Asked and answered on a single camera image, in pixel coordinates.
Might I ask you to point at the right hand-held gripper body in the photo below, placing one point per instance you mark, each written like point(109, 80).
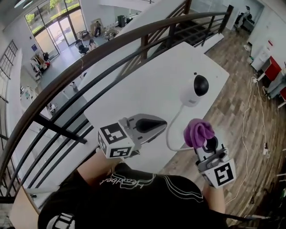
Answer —
point(221, 172)

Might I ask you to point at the cardboard box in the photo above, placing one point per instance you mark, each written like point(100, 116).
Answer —
point(101, 23)

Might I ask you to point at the glass entrance doors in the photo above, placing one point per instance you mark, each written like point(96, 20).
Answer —
point(55, 29)

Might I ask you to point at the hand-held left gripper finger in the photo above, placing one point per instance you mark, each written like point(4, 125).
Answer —
point(147, 134)
point(147, 117)

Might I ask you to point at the white dome camera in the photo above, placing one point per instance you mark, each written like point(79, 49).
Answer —
point(190, 94)

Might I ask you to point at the person's black t-shirt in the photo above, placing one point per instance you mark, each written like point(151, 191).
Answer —
point(134, 201)

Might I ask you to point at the white table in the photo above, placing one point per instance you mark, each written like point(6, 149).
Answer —
point(145, 89)

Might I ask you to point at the white power strip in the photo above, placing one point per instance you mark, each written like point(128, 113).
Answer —
point(265, 149)

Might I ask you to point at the black bin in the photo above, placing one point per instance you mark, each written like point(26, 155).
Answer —
point(121, 21)

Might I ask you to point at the red and white desk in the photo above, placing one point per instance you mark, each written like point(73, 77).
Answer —
point(273, 67)

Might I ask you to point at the clothes rack with garments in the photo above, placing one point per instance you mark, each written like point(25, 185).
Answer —
point(39, 62)

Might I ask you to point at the person's right forearm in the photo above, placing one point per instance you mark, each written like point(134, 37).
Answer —
point(214, 199)

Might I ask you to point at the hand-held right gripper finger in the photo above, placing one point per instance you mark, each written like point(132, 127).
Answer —
point(200, 154)
point(215, 145)

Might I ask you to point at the purple cloth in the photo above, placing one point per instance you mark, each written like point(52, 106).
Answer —
point(196, 132)

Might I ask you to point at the white water dispenser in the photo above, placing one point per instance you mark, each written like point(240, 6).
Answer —
point(260, 58)

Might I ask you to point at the person's left forearm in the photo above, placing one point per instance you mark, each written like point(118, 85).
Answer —
point(96, 167)

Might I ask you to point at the black office chair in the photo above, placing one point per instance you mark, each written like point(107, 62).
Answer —
point(81, 45)

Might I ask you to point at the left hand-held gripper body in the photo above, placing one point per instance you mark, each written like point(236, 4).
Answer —
point(116, 138)

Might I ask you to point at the wooden staircase railing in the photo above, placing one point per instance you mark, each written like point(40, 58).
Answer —
point(144, 44)

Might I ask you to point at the dark metal railing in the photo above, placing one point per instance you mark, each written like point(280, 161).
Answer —
point(100, 49)

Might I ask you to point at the light wooden desk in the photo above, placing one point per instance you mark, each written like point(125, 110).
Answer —
point(22, 212)

